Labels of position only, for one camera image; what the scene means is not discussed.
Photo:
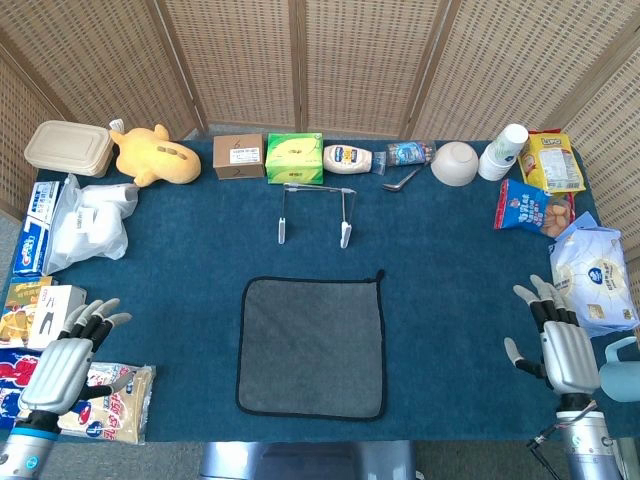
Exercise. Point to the light blue jug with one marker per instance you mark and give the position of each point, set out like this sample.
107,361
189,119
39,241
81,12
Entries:
622,380

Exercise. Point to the brown cardboard box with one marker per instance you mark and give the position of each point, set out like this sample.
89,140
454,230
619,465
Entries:
237,167

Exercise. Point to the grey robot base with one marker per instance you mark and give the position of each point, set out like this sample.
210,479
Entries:
310,462

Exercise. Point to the beige lidded lunch box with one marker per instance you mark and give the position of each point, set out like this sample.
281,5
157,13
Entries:
67,147

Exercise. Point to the white plastic bag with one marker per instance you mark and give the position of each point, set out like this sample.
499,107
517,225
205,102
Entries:
90,225

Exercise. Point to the white box black print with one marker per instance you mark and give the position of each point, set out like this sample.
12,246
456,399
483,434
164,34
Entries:
50,310

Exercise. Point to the green tissue pack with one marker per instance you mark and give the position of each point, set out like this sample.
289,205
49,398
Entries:
295,160

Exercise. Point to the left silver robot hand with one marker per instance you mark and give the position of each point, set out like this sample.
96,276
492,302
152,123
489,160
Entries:
60,370

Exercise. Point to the beige upturned bowl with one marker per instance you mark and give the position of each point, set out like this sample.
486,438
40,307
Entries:
454,162

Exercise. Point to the mayonnaise squeeze bottle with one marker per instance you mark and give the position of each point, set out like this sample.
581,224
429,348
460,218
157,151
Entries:
347,160

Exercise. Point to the wicker folding screen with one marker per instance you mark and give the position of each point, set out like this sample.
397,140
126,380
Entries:
240,60

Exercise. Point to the stack of paper cups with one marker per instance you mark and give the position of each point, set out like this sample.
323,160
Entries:
502,155

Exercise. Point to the yellow plush toy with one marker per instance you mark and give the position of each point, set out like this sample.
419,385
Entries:
155,160

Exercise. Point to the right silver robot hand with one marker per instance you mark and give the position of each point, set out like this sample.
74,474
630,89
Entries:
570,355

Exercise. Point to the large white blue bag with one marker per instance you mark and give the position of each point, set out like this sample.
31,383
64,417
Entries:
595,280

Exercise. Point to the dark ladle spoon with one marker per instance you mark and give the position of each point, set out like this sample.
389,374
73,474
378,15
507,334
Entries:
395,187

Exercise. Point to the grey and blue cloth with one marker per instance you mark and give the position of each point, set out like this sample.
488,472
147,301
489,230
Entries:
310,345

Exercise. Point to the blue Crest toothpaste box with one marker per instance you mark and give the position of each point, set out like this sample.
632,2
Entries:
30,252

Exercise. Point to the blue biscuit snack bag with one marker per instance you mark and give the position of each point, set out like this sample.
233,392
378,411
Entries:
525,210

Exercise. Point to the yellow Lipo snack bag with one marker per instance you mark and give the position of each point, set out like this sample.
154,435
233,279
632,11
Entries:
552,165

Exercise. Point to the yellow snack box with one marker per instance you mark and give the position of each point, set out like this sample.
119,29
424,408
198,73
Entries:
20,310

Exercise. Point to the clear plastic water bottle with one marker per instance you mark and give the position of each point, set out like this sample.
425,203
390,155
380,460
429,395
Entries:
407,154

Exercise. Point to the blue carpet table cover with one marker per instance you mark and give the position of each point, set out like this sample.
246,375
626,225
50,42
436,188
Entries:
450,300

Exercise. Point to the white blue toothpaste box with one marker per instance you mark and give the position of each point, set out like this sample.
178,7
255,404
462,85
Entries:
42,202

